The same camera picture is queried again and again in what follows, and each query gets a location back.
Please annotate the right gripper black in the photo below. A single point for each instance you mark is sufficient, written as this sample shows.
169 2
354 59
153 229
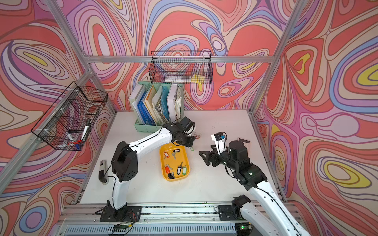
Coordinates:
213 154

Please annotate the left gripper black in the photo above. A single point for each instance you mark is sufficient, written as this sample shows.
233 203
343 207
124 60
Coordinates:
190 143

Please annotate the yellow storage tray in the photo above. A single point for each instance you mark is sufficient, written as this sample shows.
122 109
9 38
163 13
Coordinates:
174 161

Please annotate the light green tag key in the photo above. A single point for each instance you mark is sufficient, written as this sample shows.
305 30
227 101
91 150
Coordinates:
184 170

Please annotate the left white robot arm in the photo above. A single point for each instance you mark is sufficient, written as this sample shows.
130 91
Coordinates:
124 167

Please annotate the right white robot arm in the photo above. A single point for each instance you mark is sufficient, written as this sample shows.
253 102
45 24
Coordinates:
260 194

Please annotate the pink calculator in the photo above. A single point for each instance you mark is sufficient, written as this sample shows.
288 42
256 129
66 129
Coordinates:
245 142

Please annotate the black tag key in tray bottom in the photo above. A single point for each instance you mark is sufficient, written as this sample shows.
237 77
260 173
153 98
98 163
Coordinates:
171 176

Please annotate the documents and folders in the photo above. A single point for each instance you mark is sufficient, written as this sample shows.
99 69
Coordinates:
156 103

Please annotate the green file organizer rack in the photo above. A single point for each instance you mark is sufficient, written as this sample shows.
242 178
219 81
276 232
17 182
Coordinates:
158 107

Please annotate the yellow sticky notes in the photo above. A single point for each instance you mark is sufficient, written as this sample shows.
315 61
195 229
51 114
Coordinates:
198 79

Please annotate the marker pen in basket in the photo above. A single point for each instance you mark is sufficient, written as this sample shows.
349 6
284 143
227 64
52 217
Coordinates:
86 128

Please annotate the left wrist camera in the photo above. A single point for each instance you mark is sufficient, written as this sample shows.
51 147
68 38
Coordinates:
187 125

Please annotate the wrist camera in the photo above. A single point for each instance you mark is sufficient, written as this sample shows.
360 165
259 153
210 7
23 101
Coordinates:
219 140
187 125

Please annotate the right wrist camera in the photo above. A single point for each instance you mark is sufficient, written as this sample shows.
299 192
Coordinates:
219 140

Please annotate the black wire basket back wall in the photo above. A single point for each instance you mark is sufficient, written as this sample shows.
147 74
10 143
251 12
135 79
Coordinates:
178 66

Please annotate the black wire basket wall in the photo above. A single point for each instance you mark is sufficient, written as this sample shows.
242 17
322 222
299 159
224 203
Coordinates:
178 66
61 127

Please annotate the black wire basket left wall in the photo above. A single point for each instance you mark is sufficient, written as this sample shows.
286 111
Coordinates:
61 127

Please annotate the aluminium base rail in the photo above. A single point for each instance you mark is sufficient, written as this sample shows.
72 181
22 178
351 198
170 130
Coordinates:
179 219

